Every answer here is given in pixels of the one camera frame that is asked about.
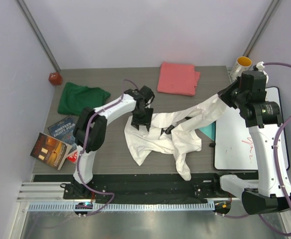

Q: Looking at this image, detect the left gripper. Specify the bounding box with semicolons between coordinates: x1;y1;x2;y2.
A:
132;106;153;130

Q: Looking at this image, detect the white t shirt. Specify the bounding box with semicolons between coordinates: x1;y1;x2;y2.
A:
124;94;228;181

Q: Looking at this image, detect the white whiteboard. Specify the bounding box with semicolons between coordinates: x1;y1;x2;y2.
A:
214;87;290;171

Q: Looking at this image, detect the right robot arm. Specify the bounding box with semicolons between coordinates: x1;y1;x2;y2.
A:
211;70;291;215

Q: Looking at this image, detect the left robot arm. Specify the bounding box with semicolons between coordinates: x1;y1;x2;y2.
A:
71;88;154;199

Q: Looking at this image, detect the yellow white mug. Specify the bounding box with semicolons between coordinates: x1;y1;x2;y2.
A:
230;56;252;82

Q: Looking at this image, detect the teal board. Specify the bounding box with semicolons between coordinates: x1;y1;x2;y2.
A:
199;122;216;141

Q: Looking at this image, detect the folded pink t shirt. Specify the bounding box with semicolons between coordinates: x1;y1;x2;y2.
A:
157;62;201;97

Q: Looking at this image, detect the green t shirt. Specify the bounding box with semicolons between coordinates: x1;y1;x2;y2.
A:
57;82;111;116

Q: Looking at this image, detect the red white book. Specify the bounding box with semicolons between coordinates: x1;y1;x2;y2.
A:
67;150;78;164

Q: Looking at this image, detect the blue book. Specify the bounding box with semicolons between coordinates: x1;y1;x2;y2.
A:
48;116;76;153

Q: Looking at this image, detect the brown orange book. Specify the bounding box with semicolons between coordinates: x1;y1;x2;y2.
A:
30;133;72;170

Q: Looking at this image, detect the red cube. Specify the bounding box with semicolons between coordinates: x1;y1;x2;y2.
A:
48;72;63;86

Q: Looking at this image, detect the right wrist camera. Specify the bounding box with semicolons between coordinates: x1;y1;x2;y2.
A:
252;61;267;75

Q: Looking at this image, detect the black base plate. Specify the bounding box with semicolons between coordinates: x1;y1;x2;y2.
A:
34;173;239;205

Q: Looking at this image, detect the aluminium rail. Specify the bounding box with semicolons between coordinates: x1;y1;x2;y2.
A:
17;179;291;201

